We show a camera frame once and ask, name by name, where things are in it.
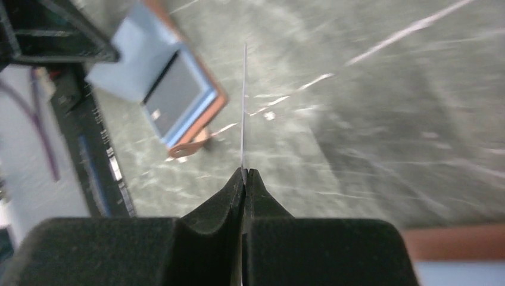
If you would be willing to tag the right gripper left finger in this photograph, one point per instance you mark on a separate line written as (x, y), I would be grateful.
(201, 248)

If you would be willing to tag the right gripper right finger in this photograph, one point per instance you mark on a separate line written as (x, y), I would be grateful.
(280, 249)

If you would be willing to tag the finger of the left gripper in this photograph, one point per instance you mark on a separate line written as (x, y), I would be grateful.
(35, 33)

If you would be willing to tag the thin white card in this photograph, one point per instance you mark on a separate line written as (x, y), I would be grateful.
(243, 114)

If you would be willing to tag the brown card holder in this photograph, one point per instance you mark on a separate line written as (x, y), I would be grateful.
(159, 71)
(462, 255)

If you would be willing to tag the grey credit card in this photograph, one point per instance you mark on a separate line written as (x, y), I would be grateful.
(172, 94)

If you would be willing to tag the black base bar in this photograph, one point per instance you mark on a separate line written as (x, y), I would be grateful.
(92, 153)

